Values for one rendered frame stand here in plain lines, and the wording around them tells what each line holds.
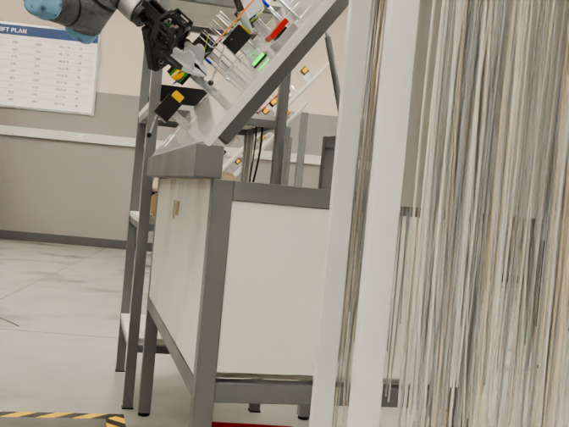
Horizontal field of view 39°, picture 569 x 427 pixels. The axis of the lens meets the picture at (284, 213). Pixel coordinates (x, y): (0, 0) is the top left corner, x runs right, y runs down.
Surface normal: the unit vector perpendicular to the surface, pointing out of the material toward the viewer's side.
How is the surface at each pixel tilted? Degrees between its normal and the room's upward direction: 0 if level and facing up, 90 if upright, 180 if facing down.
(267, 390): 90
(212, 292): 90
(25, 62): 90
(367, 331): 90
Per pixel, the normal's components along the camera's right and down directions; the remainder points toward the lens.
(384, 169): 0.07, 0.03
